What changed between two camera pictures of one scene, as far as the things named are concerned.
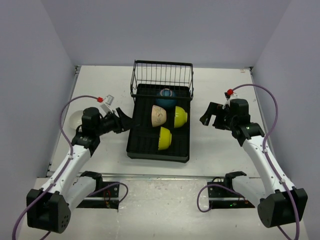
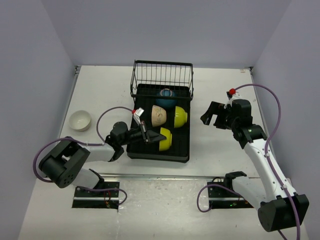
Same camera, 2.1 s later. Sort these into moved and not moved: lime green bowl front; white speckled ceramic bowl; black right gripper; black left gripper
Moved: black left gripper
Not moved: lime green bowl front; white speckled ceramic bowl; black right gripper
